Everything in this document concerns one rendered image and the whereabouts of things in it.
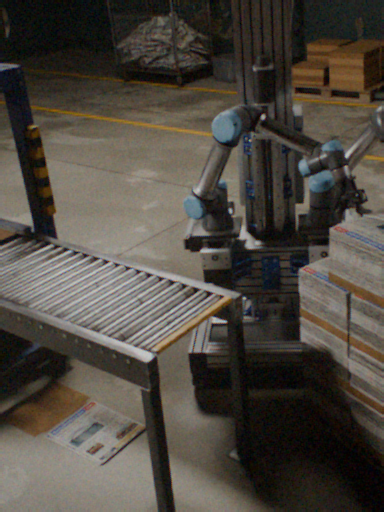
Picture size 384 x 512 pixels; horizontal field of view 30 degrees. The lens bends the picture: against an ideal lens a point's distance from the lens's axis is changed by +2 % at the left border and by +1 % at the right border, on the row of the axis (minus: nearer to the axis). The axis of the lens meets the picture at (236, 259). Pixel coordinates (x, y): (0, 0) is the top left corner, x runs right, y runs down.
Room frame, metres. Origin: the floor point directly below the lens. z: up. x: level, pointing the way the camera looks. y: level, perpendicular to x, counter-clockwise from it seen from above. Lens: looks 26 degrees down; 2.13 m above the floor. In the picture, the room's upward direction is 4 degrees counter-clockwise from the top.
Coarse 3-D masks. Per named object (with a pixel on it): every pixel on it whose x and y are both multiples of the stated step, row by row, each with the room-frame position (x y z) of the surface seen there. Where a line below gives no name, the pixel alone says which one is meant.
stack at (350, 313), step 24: (312, 264) 2.58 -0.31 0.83; (312, 288) 2.47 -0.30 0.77; (336, 288) 2.36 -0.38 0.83; (312, 312) 2.49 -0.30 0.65; (336, 312) 2.36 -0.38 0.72; (360, 312) 2.26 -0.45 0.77; (312, 336) 2.48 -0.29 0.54; (360, 336) 2.25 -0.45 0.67; (336, 360) 2.36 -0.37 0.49; (360, 360) 2.25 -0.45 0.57; (312, 384) 2.50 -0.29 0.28; (336, 384) 2.38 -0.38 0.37; (360, 384) 2.26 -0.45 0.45; (336, 408) 2.37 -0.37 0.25; (360, 408) 2.25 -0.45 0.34; (312, 432) 2.50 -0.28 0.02; (336, 432) 2.36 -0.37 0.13; (360, 432) 2.25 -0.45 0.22; (360, 456) 2.25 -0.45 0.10
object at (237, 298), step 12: (36, 240) 3.11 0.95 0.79; (48, 240) 3.09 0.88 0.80; (60, 240) 3.08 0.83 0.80; (84, 252) 2.92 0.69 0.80; (96, 252) 2.91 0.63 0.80; (120, 264) 2.77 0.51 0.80; (132, 264) 2.76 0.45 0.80; (144, 264) 2.75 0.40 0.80; (168, 276) 2.62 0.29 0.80; (180, 276) 2.61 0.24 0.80; (204, 288) 2.49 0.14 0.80; (216, 288) 2.48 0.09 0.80; (240, 300) 2.41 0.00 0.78; (228, 312) 2.41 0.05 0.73; (240, 312) 2.41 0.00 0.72
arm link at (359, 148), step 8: (368, 128) 3.04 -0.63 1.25; (360, 136) 3.06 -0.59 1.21; (368, 136) 3.02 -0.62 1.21; (376, 136) 3.01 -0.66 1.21; (352, 144) 3.08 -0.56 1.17; (360, 144) 3.04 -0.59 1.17; (368, 144) 3.03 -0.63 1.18; (352, 152) 3.06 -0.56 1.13; (360, 152) 3.04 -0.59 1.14; (368, 152) 3.06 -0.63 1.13; (352, 160) 3.06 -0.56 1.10; (360, 160) 3.07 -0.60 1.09; (352, 168) 3.08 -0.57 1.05
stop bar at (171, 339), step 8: (216, 304) 2.31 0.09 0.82; (224, 304) 2.32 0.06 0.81; (208, 312) 2.26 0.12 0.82; (216, 312) 2.29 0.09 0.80; (192, 320) 2.21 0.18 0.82; (200, 320) 2.21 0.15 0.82; (184, 328) 2.16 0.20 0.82; (192, 328) 2.17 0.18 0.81; (168, 336) 2.11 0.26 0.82; (176, 336) 2.11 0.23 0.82; (160, 344) 2.06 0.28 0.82; (168, 344) 2.07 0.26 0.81; (152, 352) 2.04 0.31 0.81; (160, 352) 2.04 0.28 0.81
